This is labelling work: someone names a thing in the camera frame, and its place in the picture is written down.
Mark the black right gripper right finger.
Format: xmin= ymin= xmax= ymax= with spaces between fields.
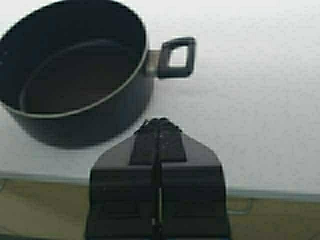
xmin=157 ymin=118 xmax=232 ymax=240

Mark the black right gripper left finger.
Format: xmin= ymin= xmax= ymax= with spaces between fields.
xmin=85 ymin=118 xmax=160 ymax=240

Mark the black cooking pot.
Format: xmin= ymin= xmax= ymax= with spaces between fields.
xmin=0 ymin=0 xmax=196 ymax=149

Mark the lower right drawer front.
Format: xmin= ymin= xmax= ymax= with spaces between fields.
xmin=229 ymin=198 xmax=320 ymax=240

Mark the drawer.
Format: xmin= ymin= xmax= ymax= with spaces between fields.
xmin=229 ymin=198 xmax=320 ymax=240
xmin=0 ymin=179 xmax=89 ymax=240

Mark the lower left drawer front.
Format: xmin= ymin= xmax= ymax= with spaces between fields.
xmin=0 ymin=179 xmax=89 ymax=240

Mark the metal right drawer handle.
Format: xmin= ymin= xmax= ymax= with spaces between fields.
xmin=227 ymin=198 xmax=254 ymax=216

